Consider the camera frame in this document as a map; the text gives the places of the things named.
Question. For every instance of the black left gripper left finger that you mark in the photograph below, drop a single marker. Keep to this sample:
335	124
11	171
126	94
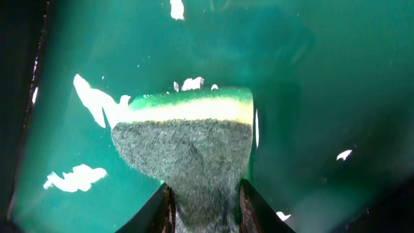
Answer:
152	213

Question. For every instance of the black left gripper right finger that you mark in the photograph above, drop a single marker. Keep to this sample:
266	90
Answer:
256	216

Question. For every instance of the green yellow scrub sponge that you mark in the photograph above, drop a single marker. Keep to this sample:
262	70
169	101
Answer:
198	143

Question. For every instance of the black tub with green water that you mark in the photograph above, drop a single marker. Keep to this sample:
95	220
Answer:
333	92

